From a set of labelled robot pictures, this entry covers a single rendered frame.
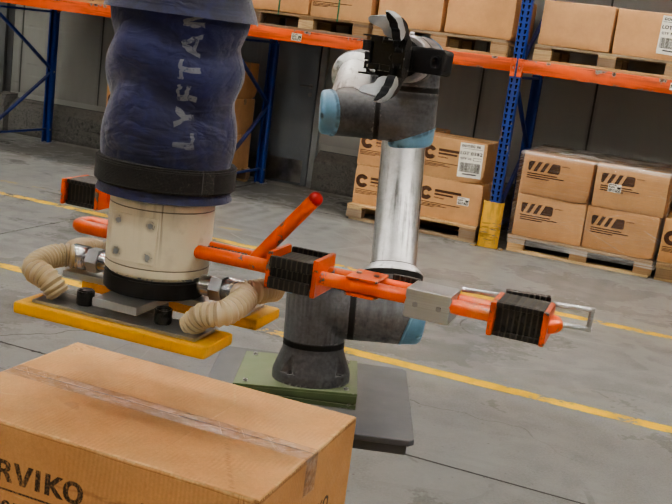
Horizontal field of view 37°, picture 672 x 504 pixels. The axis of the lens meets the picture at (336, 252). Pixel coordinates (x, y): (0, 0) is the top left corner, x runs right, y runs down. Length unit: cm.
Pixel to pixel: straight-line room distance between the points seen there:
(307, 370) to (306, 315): 13
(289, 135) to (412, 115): 871
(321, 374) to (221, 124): 96
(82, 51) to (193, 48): 1051
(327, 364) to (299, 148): 832
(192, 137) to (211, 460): 49
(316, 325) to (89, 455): 91
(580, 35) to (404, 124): 664
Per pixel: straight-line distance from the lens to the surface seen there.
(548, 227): 863
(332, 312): 236
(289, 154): 1069
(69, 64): 1214
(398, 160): 247
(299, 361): 239
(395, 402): 248
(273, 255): 153
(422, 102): 200
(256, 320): 167
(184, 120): 154
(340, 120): 200
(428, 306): 148
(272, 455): 162
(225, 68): 156
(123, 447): 161
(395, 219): 243
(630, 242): 855
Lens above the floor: 160
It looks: 12 degrees down
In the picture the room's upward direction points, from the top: 8 degrees clockwise
